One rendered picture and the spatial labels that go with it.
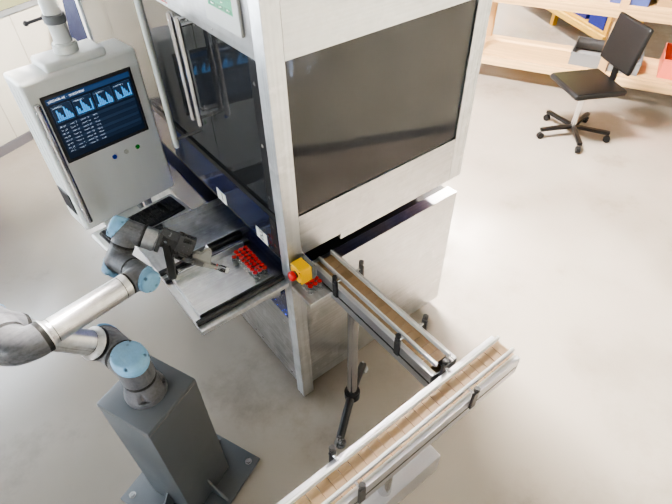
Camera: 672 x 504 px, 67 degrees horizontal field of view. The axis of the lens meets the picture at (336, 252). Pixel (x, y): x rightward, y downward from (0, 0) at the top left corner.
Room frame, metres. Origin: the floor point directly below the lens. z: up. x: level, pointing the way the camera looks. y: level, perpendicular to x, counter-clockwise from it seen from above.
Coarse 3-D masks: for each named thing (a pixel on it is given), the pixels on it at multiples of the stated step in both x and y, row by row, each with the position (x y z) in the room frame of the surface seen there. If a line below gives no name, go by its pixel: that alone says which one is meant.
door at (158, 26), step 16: (144, 0) 2.14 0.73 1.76; (160, 16) 2.04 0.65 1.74; (160, 32) 2.07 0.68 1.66; (176, 32) 1.94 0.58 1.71; (192, 32) 1.81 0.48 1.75; (160, 48) 2.11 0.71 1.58; (192, 48) 1.84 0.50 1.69; (160, 64) 2.15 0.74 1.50; (176, 64) 2.00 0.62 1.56; (192, 64) 1.87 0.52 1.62; (176, 80) 2.03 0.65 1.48; (176, 96) 2.07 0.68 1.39; (176, 112) 2.12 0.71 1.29; (208, 112) 1.82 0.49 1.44; (192, 128) 1.99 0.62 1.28; (208, 128) 1.85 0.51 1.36; (208, 144) 1.88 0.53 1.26
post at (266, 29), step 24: (264, 0) 1.42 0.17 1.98; (264, 24) 1.41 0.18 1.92; (264, 48) 1.41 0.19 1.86; (264, 72) 1.42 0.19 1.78; (264, 96) 1.43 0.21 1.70; (264, 120) 1.45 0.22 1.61; (288, 120) 1.44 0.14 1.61; (288, 144) 1.44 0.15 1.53; (288, 168) 1.43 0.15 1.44; (288, 192) 1.43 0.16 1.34; (288, 216) 1.42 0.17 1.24; (288, 240) 1.41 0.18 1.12; (288, 264) 1.41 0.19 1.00; (288, 288) 1.43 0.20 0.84; (288, 312) 1.45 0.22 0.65; (312, 384) 1.44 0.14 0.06
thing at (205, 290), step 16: (224, 256) 1.58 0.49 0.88; (192, 272) 1.49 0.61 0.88; (208, 272) 1.49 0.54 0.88; (240, 272) 1.49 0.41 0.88; (192, 288) 1.40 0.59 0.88; (208, 288) 1.40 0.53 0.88; (224, 288) 1.40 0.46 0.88; (240, 288) 1.40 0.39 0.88; (192, 304) 1.29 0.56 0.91; (208, 304) 1.31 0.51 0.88; (224, 304) 1.30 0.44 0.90
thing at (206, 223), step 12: (216, 204) 1.94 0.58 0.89; (180, 216) 1.83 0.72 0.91; (192, 216) 1.86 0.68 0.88; (204, 216) 1.86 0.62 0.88; (216, 216) 1.86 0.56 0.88; (228, 216) 1.86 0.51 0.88; (168, 228) 1.78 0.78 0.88; (180, 228) 1.78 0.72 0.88; (192, 228) 1.78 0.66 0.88; (204, 228) 1.77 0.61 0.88; (216, 228) 1.77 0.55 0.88; (228, 228) 1.77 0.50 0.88; (240, 228) 1.73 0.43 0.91; (204, 240) 1.69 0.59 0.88; (216, 240) 1.66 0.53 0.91; (192, 252) 1.59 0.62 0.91
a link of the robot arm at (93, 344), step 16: (0, 304) 0.95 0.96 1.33; (0, 320) 0.87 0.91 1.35; (16, 320) 0.89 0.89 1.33; (32, 320) 0.94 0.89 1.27; (80, 336) 1.00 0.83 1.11; (96, 336) 1.04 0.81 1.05; (112, 336) 1.06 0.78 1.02; (64, 352) 0.95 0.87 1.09; (80, 352) 0.98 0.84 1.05; (96, 352) 1.00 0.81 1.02
